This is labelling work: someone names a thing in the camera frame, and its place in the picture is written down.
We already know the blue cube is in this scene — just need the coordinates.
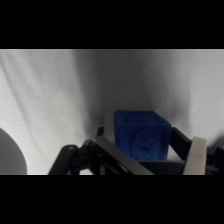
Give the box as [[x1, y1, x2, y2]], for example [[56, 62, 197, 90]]
[[114, 110, 172, 162]]

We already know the grey bowl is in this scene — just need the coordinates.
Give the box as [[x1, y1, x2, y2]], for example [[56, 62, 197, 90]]
[[0, 127, 28, 176]]

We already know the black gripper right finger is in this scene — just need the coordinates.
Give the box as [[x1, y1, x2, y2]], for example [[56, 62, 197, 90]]
[[169, 126, 224, 176]]

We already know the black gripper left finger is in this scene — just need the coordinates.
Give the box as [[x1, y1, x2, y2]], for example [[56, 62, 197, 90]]
[[48, 125, 155, 176]]

